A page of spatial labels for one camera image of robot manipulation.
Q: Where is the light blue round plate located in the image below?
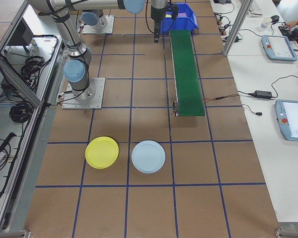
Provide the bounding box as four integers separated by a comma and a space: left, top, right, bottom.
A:
131, 140, 166, 174

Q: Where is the yellow round plate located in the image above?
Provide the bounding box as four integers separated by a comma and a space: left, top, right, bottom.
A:
85, 136, 120, 170

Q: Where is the blue plastic storage bin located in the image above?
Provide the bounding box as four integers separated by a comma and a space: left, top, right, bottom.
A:
161, 2, 199, 34

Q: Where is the green conveyor belt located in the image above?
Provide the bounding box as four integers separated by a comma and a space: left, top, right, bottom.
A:
169, 29, 206, 118

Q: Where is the white keyboard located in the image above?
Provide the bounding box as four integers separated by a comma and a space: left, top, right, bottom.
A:
249, 0, 263, 16

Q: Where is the black power adapter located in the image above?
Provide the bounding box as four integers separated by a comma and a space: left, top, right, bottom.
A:
254, 90, 273, 99

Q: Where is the grey-blue teach pendant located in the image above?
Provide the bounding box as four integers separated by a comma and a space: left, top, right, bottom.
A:
261, 34, 298, 62
274, 99, 298, 143

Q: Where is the dark grey box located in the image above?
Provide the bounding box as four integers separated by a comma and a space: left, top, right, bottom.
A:
13, 18, 35, 47

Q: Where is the aluminium profile bar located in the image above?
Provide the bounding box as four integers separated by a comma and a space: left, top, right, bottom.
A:
0, 229, 32, 238
274, 227, 298, 238

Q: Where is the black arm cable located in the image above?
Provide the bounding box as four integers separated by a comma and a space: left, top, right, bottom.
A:
145, 0, 156, 34

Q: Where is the white square base plate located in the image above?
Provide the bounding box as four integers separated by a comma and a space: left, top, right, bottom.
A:
62, 77, 106, 110
81, 15, 115, 35

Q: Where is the aluminium profile post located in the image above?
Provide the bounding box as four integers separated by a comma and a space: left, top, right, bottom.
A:
223, 0, 254, 58

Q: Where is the thin black wire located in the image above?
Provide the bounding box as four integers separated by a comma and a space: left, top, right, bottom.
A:
203, 94, 239, 102

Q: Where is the thin red wire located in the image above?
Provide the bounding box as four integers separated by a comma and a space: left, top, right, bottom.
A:
203, 94, 239, 102

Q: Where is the black power adapter cable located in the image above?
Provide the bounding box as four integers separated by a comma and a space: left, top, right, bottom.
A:
238, 75, 298, 100

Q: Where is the black cable with plug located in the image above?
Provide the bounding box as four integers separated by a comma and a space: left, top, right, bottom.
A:
242, 104, 263, 116

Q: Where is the black cable coil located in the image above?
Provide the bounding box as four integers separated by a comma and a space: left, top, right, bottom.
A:
9, 102, 32, 124
20, 56, 52, 84

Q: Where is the black electronics with red wires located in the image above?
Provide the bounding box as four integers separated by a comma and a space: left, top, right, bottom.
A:
279, 22, 298, 42

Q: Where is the aluminium V-shaped frame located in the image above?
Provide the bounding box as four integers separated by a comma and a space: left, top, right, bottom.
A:
0, 0, 67, 233

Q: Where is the black handled tool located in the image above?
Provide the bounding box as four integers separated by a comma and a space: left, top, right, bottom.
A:
0, 132, 17, 153

